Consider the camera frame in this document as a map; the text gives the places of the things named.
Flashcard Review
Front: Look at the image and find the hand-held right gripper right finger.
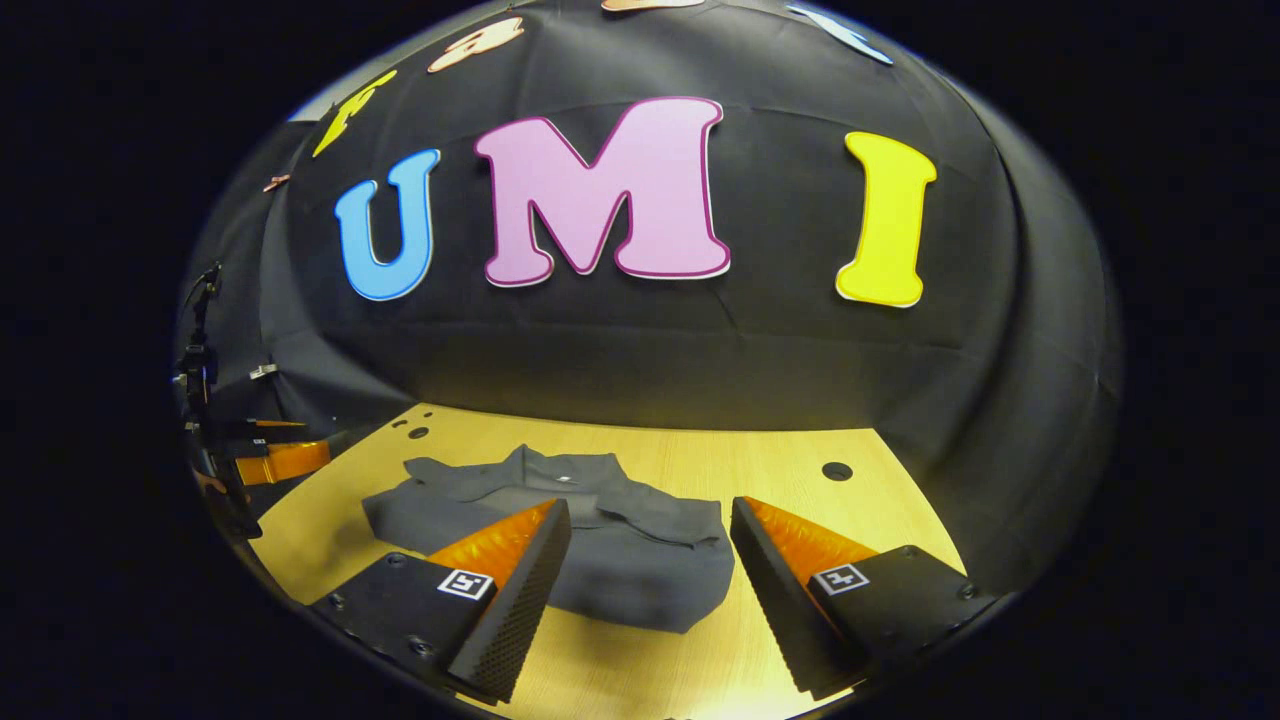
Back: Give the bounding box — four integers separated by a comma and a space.
730, 496, 1001, 701

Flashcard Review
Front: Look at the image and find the black backdrop cloth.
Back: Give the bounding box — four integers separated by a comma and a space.
175, 0, 1123, 601

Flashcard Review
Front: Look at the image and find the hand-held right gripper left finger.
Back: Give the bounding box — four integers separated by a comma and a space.
310, 498, 573, 704

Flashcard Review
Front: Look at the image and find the grey collared shirt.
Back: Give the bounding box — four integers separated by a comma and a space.
362, 444, 736, 634

